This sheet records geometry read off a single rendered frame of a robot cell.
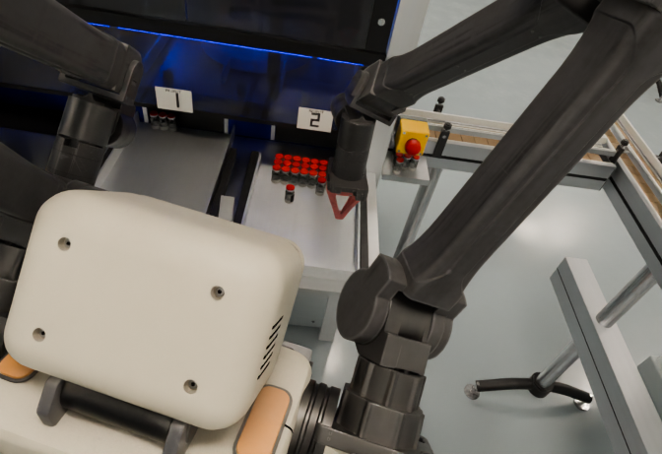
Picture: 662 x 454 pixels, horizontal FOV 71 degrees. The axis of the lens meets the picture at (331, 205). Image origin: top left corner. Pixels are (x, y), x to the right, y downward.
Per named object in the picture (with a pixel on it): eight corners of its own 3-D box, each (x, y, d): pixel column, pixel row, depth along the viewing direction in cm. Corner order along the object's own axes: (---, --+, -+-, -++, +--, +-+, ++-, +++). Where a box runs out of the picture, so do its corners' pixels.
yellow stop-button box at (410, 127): (393, 136, 125) (400, 113, 120) (420, 140, 125) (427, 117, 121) (395, 154, 119) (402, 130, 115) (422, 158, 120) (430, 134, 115)
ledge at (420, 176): (379, 148, 137) (380, 143, 136) (422, 155, 138) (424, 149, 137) (380, 179, 127) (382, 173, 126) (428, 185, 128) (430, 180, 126)
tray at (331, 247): (258, 163, 121) (259, 153, 119) (358, 177, 123) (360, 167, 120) (232, 266, 97) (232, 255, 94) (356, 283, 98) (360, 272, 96)
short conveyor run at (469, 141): (376, 162, 135) (388, 117, 124) (374, 132, 146) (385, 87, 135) (602, 194, 140) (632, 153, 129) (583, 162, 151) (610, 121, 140)
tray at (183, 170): (138, 121, 127) (136, 110, 124) (234, 135, 128) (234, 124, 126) (86, 209, 102) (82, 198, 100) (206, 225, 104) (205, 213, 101)
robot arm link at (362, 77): (364, 73, 70) (409, 97, 73) (350, 49, 79) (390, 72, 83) (324, 138, 75) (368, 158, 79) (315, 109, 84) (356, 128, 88)
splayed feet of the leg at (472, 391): (462, 381, 182) (474, 363, 172) (584, 394, 185) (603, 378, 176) (465, 402, 176) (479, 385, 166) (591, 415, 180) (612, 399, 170)
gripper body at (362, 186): (362, 168, 87) (369, 133, 83) (366, 199, 79) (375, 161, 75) (327, 164, 87) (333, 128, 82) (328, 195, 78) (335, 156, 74)
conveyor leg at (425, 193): (372, 291, 197) (423, 145, 145) (393, 292, 198) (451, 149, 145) (372, 308, 191) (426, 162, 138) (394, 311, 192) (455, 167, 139)
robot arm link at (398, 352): (374, 381, 44) (419, 391, 47) (404, 278, 46) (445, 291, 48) (333, 356, 53) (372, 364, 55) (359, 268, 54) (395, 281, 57)
